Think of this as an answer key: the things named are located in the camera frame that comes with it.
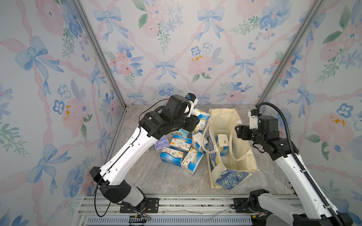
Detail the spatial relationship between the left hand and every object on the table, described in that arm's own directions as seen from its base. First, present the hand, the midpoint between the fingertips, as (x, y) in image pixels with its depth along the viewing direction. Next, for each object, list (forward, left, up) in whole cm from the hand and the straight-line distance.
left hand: (196, 119), depth 64 cm
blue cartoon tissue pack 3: (+5, +7, -30) cm, 31 cm away
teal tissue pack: (+11, +5, -28) cm, 30 cm away
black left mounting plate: (-30, +22, -36) cm, 52 cm away
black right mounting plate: (-29, -23, -32) cm, 49 cm away
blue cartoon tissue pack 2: (-5, +13, -29) cm, 32 cm away
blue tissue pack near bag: (+3, -3, -24) cm, 24 cm away
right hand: (+4, -26, -10) cm, 28 cm away
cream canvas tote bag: (-5, -24, -35) cm, 43 cm away
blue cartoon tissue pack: (-8, +1, -30) cm, 31 cm away
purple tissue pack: (+6, +20, -31) cm, 38 cm away
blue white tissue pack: (+2, -18, -24) cm, 30 cm away
